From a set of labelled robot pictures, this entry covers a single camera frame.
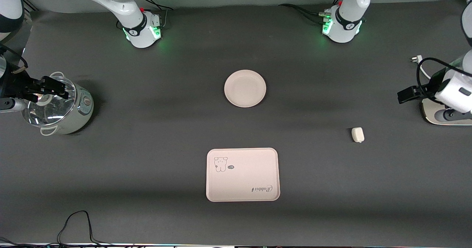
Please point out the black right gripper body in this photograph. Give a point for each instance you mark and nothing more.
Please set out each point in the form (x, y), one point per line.
(14, 85)

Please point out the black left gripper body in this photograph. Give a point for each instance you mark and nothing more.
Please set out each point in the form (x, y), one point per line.
(429, 87)

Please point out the small white bun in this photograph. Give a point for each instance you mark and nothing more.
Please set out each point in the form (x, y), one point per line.
(357, 135)

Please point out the round cream plate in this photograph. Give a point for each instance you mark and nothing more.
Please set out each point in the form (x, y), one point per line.
(245, 88)

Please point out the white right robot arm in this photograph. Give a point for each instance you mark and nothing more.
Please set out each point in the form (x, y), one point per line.
(121, 4)

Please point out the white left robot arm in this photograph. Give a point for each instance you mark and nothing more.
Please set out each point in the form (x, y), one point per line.
(348, 19)

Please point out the cream rectangular rabbit tray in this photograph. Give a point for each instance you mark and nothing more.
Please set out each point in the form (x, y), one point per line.
(243, 178)

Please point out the glass pot lid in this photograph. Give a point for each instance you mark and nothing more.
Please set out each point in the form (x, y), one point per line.
(51, 111)

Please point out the cream toaster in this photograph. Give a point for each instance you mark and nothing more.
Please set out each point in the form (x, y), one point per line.
(427, 113)

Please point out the pale green cooking pot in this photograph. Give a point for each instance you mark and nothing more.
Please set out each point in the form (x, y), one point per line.
(79, 111)

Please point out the dark grey table mat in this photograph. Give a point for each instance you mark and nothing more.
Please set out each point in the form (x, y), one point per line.
(332, 203)

